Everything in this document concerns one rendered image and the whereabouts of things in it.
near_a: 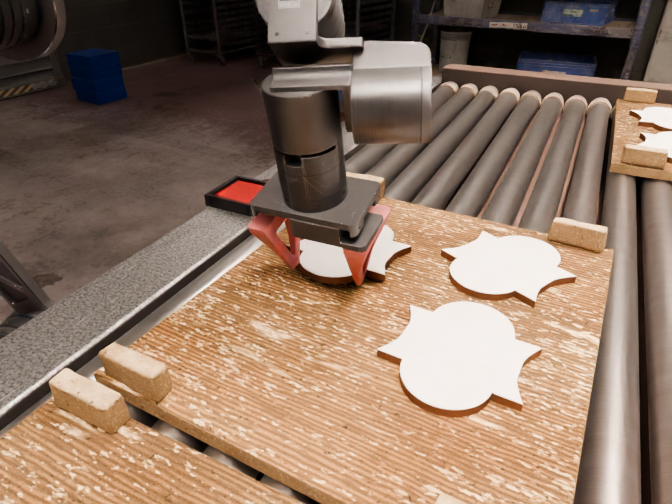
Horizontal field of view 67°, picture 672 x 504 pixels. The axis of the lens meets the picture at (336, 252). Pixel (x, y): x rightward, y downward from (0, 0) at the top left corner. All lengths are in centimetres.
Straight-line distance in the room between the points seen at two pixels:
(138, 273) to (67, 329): 10
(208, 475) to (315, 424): 8
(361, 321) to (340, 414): 11
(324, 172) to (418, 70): 10
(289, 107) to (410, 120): 9
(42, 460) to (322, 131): 30
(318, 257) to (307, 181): 13
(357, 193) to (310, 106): 10
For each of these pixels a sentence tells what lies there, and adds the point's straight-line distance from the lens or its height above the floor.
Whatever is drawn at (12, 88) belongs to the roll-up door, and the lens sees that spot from 565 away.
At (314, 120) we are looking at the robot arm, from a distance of 39.
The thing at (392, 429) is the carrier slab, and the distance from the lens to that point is 38.
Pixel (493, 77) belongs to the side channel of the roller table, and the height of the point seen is 94.
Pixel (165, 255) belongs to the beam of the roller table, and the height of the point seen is 92.
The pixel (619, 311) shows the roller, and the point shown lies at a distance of 57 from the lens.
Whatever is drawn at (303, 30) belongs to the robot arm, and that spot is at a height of 118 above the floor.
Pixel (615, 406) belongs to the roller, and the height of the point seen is 92.
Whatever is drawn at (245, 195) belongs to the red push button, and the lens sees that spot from 72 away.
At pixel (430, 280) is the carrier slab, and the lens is 53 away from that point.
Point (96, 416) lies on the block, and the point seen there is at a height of 95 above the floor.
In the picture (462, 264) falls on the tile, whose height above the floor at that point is 94.
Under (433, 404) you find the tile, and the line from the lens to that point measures 39.
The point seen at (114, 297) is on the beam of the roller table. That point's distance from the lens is 58.
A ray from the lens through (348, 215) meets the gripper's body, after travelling 42.
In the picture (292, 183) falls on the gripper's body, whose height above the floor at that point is 106.
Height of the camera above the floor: 123
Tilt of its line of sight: 32 degrees down
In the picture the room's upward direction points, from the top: straight up
